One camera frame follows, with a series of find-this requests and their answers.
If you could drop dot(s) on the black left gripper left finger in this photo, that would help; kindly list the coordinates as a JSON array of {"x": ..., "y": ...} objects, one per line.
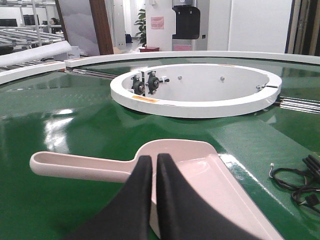
[{"x": 127, "y": 215}]

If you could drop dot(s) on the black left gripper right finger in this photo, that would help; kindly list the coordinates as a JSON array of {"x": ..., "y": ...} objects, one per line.
[{"x": 183, "y": 214}]

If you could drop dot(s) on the pink plastic dustpan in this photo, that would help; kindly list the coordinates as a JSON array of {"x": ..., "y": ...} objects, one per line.
[{"x": 199, "y": 163}]

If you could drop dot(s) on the steel conveyor rollers left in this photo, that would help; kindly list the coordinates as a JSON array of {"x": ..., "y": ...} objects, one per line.
[{"x": 76, "y": 71}]

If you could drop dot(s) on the steel conveyor rollers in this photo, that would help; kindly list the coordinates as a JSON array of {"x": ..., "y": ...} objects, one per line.
[
  {"x": 299, "y": 104},
  {"x": 76, "y": 71}
]

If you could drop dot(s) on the steel conveyor rollers right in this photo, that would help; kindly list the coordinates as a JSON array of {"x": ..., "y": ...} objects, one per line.
[{"x": 299, "y": 104}]

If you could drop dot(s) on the white outer conveyor rim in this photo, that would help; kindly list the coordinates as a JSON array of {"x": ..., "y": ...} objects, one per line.
[{"x": 26, "y": 71}]

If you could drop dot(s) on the grey roller conveyor rack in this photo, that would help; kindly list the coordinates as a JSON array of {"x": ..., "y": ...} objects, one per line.
[{"x": 29, "y": 47}]

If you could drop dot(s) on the black pillow block bearing left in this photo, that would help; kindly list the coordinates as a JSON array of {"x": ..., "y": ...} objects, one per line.
[{"x": 137, "y": 85}]

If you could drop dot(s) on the black pillow block bearing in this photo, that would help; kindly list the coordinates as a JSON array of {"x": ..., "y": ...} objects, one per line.
[
  {"x": 154, "y": 82},
  {"x": 137, "y": 85}
]

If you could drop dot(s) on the black pillow block bearing right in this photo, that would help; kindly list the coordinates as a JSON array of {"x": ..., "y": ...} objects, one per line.
[{"x": 154, "y": 82}]

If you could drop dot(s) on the green potted plant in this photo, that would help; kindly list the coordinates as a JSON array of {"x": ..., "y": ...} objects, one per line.
[{"x": 142, "y": 28}]

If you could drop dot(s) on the brown wooden pillar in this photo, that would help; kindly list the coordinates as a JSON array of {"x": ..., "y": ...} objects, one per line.
[{"x": 101, "y": 26}]

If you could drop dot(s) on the pink paper notice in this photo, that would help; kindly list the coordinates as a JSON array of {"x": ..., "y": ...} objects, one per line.
[{"x": 157, "y": 22}]

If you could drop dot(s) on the black white water dispenser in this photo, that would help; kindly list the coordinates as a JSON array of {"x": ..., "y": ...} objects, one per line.
[{"x": 187, "y": 25}]

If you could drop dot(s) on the seated person in background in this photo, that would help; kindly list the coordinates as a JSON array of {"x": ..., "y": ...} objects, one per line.
[{"x": 54, "y": 22}]

